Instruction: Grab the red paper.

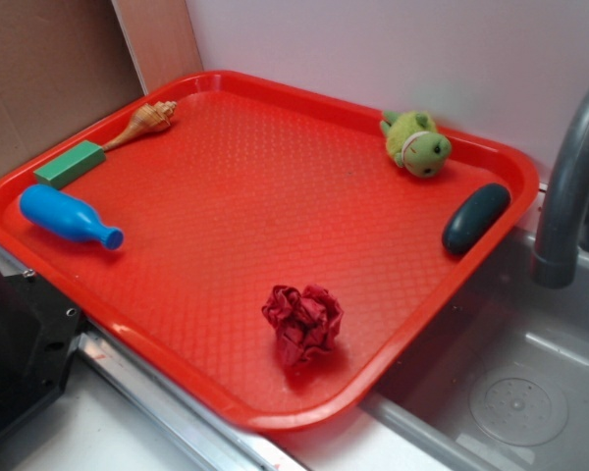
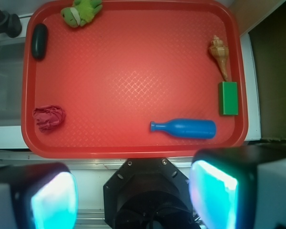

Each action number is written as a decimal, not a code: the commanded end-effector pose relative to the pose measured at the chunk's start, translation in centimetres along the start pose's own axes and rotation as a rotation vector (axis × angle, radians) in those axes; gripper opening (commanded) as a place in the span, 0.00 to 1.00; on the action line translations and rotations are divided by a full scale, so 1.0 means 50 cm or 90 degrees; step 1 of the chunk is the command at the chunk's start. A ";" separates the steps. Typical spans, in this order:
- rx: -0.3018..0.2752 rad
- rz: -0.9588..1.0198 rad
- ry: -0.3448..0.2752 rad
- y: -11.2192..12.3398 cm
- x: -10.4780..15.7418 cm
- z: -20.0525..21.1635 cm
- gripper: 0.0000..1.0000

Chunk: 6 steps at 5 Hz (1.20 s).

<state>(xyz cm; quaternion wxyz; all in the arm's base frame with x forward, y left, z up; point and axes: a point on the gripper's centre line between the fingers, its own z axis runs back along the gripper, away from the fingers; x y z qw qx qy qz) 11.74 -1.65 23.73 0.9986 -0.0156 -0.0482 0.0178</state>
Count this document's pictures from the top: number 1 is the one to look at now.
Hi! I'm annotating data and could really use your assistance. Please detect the green plush frog toy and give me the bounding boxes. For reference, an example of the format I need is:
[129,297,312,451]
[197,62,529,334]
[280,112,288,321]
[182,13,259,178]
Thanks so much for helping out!
[380,111,453,179]

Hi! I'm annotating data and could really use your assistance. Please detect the red plastic tray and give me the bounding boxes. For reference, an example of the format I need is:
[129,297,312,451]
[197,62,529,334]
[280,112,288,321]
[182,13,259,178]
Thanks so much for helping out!
[0,72,539,432]

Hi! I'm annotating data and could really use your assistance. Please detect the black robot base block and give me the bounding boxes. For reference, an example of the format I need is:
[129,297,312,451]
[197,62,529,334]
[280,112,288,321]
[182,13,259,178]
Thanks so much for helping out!
[0,271,82,441]

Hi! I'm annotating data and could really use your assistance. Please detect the blue plastic toy bottle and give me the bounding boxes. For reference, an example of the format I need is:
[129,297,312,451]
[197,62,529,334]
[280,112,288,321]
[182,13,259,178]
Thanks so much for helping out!
[19,184,124,250]

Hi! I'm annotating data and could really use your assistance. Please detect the grey toy sink basin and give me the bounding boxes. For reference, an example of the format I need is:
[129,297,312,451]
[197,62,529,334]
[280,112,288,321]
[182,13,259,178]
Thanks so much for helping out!
[362,231,589,470]

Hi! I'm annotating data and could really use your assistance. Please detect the dark teal oval toy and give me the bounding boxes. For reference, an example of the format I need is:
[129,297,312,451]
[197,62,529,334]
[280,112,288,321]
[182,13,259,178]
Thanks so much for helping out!
[442,183,511,255]

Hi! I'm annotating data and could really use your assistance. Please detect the red paper ball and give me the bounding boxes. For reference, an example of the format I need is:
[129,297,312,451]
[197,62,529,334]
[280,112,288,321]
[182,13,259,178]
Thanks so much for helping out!
[261,285,345,368]

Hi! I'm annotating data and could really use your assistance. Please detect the grey toy faucet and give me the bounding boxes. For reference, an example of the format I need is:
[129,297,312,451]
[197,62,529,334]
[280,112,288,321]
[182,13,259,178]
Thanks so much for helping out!
[531,90,589,288]

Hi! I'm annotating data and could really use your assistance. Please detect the brown cardboard panel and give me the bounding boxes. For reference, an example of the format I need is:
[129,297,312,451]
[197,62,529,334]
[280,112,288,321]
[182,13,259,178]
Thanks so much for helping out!
[0,1,202,177]

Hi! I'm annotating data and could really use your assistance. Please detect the green wooden block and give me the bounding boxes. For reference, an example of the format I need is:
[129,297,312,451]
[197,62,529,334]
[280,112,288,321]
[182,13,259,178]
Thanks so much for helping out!
[33,140,106,189]

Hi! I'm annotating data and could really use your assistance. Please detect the brown spiral seashell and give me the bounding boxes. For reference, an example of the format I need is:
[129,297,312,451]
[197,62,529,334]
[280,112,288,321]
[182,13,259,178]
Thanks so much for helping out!
[102,101,178,152]

